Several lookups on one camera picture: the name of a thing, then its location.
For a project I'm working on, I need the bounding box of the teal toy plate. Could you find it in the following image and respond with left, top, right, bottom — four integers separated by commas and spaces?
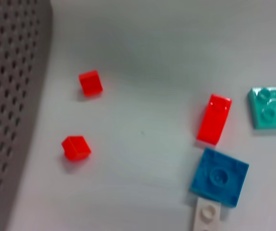
247, 86, 276, 130

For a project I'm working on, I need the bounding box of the red sloped toy brick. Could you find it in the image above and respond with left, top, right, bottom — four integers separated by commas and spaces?
196, 93, 233, 146

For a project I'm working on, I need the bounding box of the small red toy brick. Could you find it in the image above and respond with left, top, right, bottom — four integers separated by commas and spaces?
78, 69, 104, 98
61, 135, 92, 162

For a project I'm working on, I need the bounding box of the grey-green perforated storage bin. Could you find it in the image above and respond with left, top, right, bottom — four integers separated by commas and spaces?
0, 0, 54, 231

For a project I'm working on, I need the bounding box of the small white toy brick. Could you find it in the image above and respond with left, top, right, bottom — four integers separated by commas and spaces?
192, 197, 222, 231

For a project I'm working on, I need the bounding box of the blue toy plate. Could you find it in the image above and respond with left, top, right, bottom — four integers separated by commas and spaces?
190, 147, 250, 209

